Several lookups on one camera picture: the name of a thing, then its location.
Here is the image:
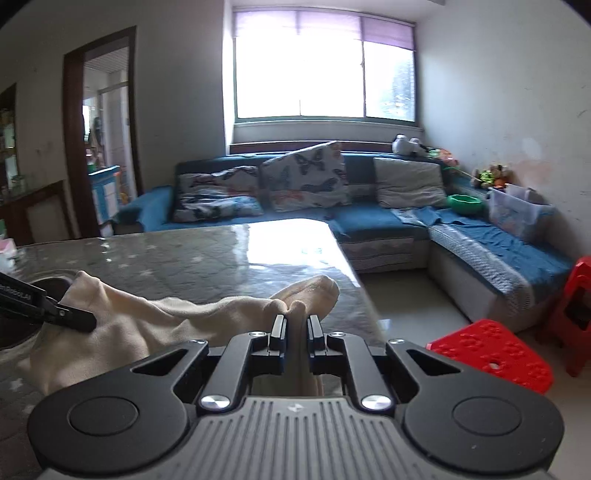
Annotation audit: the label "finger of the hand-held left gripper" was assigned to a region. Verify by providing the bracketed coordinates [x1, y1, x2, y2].
[0, 272, 98, 333]

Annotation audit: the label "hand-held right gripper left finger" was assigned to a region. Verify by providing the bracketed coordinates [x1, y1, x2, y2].
[131, 314, 289, 411]

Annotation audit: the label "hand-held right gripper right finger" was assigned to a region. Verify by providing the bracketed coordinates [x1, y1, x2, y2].
[307, 314, 462, 411]

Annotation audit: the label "cream pants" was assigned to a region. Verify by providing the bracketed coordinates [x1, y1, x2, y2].
[30, 270, 341, 398]

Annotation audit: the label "round black induction cooktop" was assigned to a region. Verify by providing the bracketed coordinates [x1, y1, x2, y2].
[0, 270, 79, 352]

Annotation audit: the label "pink white tissue box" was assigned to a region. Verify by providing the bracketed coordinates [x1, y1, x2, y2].
[0, 237, 19, 273]

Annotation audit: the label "dark wooden cabinet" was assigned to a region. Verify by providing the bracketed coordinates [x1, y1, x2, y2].
[0, 83, 77, 245]

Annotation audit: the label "blue corner sofa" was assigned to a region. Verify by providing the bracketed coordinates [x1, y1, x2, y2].
[111, 152, 575, 333]

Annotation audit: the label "blue white small cabinet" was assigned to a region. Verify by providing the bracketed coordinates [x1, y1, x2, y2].
[88, 165, 122, 221]

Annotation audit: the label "blue butterfly print pillow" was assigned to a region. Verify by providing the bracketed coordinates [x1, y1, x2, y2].
[172, 194, 265, 223]

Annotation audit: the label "large butterfly print cushion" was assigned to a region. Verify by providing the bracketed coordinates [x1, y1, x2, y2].
[259, 141, 352, 213]

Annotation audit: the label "grey cushion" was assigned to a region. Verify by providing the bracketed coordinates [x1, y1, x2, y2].
[373, 157, 448, 209]

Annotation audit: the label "red plastic stool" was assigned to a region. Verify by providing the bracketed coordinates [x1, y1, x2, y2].
[538, 256, 591, 377]
[425, 318, 555, 395]

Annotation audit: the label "green plastic bowl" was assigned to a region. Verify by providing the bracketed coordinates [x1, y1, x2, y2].
[447, 194, 483, 215]

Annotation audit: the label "blue towel blanket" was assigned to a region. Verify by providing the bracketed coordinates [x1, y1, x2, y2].
[418, 205, 573, 282]

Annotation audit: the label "panda plush toy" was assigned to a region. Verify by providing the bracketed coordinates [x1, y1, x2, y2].
[392, 135, 428, 156]

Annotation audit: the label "pink plush toy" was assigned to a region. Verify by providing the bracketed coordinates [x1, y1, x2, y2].
[427, 148, 460, 167]

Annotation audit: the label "group of small plush toys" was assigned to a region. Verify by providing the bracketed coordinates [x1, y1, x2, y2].
[471, 164, 511, 189]

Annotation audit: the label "clear plastic storage box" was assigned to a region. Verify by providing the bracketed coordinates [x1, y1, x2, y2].
[487, 183, 557, 243]

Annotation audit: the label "window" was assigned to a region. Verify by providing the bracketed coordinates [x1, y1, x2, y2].
[233, 10, 416, 123]

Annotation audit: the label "purple roller blind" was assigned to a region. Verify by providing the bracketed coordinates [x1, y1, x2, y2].
[233, 10, 413, 49]

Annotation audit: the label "dark wooden door frame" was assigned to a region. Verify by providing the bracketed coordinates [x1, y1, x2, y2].
[62, 25, 144, 238]

